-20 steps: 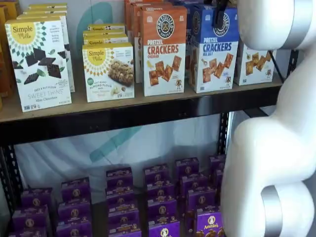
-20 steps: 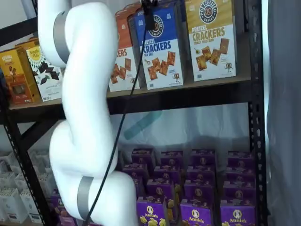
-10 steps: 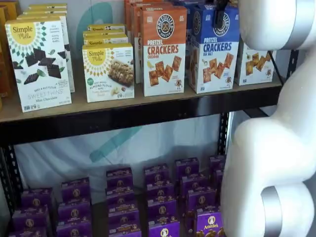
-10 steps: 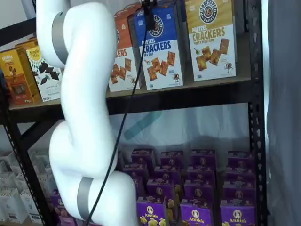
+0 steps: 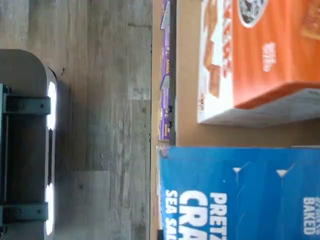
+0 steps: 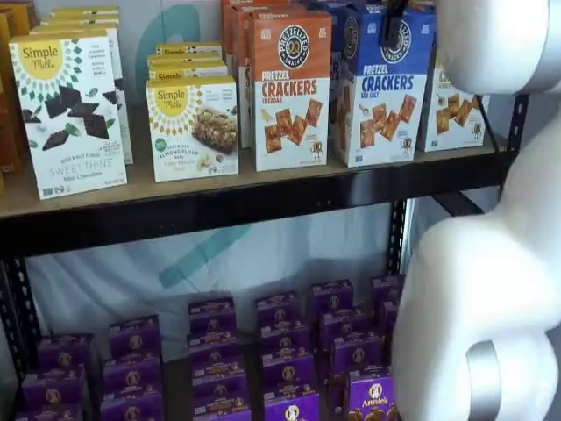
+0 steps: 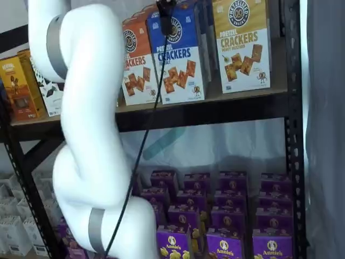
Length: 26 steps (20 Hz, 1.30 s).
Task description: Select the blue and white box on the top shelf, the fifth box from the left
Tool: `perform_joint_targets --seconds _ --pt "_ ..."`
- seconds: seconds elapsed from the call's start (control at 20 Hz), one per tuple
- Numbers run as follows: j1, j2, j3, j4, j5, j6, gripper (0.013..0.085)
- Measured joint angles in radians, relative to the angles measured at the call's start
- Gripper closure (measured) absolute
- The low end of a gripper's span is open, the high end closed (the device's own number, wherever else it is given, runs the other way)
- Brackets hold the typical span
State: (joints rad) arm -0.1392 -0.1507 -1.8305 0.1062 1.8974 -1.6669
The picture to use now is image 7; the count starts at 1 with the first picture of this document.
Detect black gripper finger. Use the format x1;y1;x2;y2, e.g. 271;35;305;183
157;0;176;35

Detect blue pretzel crackers box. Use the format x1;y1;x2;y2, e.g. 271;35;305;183
177;0;219;81
146;4;208;105

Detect orange pretzel crackers box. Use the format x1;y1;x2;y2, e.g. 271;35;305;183
122;17;162;106
129;8;160;20

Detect wooden shelf board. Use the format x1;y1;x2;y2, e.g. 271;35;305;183
8;80;288;126

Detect yellow pretzel crackers box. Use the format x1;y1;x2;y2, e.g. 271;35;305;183
212;0;272;94

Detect black metal shelf rack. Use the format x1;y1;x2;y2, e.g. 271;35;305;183
0;0;308;259

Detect Simple Mills mint thins box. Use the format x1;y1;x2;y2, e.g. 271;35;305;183
29;55;65;117

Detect orange brown cookie box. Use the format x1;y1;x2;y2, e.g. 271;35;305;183
0;55;46;121
16;49;35;59

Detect purple Annie's snack box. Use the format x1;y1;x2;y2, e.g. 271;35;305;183
156;224;191;259
210;206;245;234
149;202;168;227
63;237;91;259
215;187;246;208
219;170;248;189
167;205;201;227
184;172;211;191
205;232;243;259
57;220;71;241
260;172;292;191
255;206;294;236
252;233;294;259
176;188;208;207
258;188;294;210
149;169;176;189
139;186;170;206

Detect white paper snack bag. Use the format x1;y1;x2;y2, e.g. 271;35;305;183
16;198;37;218
23;215;46;254
0;198;16;218
0;215;21;256

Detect black cable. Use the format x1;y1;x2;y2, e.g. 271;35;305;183
103;4;169;257

